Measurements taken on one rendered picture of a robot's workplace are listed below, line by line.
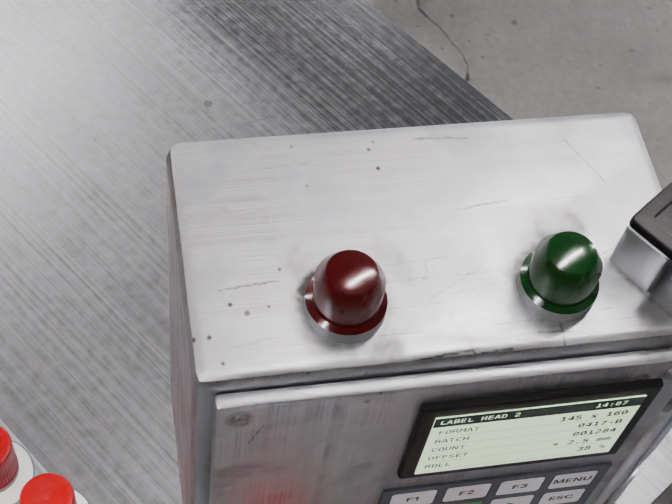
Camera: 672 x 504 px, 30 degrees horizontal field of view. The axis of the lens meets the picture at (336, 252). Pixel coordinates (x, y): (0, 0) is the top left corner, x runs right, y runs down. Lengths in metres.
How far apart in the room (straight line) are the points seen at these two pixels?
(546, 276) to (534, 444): 0.07
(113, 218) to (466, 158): 0.78
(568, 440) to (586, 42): 2.16
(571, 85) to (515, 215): 2.08
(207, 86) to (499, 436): 0.90
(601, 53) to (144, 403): 1.66
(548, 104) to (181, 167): 2.05
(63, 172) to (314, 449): 0.83
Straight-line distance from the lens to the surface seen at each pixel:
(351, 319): 0.38
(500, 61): 2.50
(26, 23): 1.35
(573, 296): 0.40
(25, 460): 0.85
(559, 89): 2.49
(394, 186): 0.42
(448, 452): 0.43
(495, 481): 0.48
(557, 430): 0.44
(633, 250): 0.41
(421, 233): 0.41
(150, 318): 1.13
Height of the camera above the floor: 1.81
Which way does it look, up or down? 57 degrees down
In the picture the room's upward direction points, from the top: 11 degrees clockwise
